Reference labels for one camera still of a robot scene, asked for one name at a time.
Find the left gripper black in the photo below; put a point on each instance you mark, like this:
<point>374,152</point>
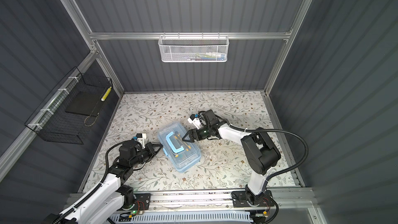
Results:
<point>150,146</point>

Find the black wire mesh basket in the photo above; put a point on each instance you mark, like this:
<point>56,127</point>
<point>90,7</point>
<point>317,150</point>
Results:
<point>68,116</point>

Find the white slotted cable duct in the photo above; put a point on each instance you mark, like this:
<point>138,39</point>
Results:
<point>211,217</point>

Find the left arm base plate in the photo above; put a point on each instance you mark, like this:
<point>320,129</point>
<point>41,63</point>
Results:
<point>140,203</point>

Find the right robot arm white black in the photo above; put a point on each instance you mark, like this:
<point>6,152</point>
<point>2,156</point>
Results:
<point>260,151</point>

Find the floral table mat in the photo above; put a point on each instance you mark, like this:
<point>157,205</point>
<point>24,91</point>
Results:
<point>223,164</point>

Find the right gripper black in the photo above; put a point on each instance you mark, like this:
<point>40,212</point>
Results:
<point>192,133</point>

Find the light blue plastic tool box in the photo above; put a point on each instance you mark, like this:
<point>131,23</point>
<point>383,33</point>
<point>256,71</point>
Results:
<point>182,155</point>

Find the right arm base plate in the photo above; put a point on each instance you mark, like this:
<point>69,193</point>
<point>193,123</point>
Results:
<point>247,199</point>

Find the white wire mesh basket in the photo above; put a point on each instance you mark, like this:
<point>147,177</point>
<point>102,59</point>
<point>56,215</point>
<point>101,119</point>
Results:
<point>194,50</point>

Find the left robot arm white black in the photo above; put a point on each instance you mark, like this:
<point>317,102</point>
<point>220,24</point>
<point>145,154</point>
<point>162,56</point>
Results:
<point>110,193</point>

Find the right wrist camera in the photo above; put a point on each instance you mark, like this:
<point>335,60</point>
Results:
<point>194,119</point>

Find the yellow marker in black basket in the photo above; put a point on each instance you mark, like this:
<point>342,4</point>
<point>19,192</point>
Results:
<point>106,94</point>

